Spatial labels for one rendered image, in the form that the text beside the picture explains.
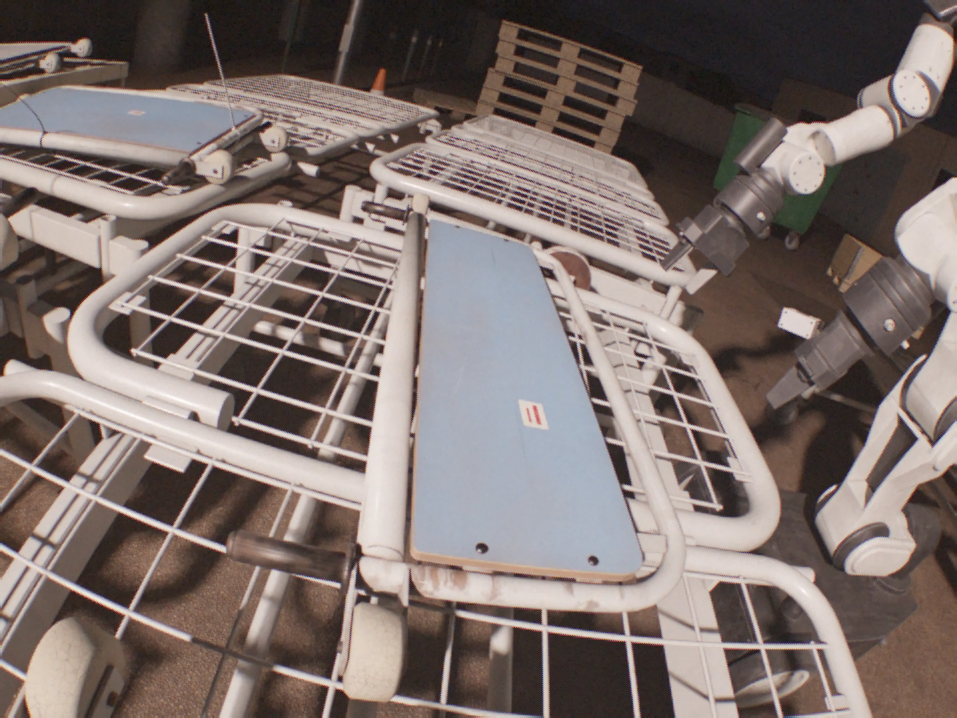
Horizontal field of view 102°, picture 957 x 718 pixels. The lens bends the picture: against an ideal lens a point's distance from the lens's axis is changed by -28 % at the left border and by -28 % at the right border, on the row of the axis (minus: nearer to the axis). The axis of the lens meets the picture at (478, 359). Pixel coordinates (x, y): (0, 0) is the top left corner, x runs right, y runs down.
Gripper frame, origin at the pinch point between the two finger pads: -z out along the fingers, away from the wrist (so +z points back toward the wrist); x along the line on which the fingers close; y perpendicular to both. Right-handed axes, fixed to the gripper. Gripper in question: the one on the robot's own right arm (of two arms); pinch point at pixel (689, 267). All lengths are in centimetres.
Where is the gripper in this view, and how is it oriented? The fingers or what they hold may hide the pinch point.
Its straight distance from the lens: 86.0
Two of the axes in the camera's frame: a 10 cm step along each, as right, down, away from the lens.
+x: -7.9, -4.6, -4.0
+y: 0.8, 5.8, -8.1
